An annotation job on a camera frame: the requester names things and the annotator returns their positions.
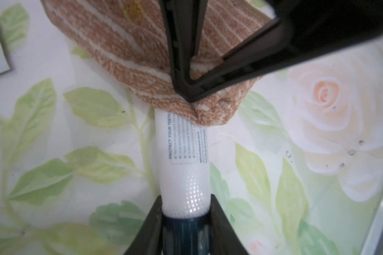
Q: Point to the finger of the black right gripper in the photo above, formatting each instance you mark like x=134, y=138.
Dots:
x=183, y=21

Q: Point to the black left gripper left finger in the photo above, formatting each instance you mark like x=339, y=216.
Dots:
x=148, y=241

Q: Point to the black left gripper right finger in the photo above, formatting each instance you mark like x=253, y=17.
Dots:
x=224, y=240

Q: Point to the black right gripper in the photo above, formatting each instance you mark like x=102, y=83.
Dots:
x=308, y=29

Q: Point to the brown striped towel cloth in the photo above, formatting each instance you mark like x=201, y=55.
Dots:
x=128, y=40

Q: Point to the white tube dark blue cap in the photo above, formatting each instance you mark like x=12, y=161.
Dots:
x=184, y=178

